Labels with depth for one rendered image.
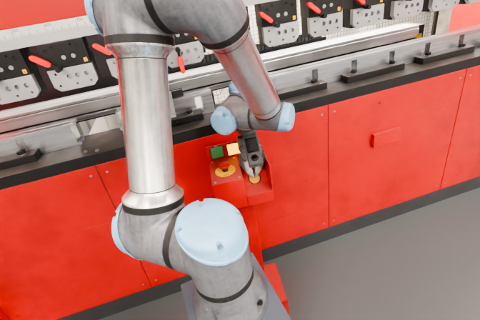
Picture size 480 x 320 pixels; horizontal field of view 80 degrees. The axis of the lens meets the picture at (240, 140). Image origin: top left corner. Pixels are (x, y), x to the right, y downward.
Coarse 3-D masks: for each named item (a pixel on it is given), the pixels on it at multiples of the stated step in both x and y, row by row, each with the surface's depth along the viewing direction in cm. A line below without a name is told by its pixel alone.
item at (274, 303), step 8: (256, 264) 66; (192, 280) 65; (264, 280) 62; (184, 288) 64; (192, 288) 63; (272, 288) 61; (184, 296) 62; (192, 296) 62; (272, 296) 59; (192, 304) 60; (272, 304) 58; (280, 304) 57; (192, 312) 59; (272, 312) 56; (280, 312) 56
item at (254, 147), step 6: (246, 138) 93; (252, 138) 92; (246, 144) 91; (252, 144) 91; (258, 144) 91; (246, 150) 90; (252, 150) 90; (258, 150) 90; (246, 156) 91; (252, 156) 89; (258, 156) 89; (252, 162) 88; (258, 162) 88
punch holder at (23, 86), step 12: (24, 48) 100; (0, 60) 95; (12, 60) 96; (24, 60) 97; (0, 72) 97; (12, 72) 98; (36, 72) 105; (0, 84) 98; (12, 84) 99; (24, 84) 101; (36, 84) 101; (0, 96) 100; (12, 96) 100; (24, 96) 101; (36, 96) 103
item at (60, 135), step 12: (72, 120) 114; (12, 132) 112; (24, 132) 110; (36, 132) 109; (48, 132) 110; (60, 132) 111; (72, 132) 112; (0, 144) 107; (12, 144) 109; (24, 144) 114; (36, 144) 111; (48, 144) 112; (60, 144) 113; (72, 144) 114; (0, 156) 109
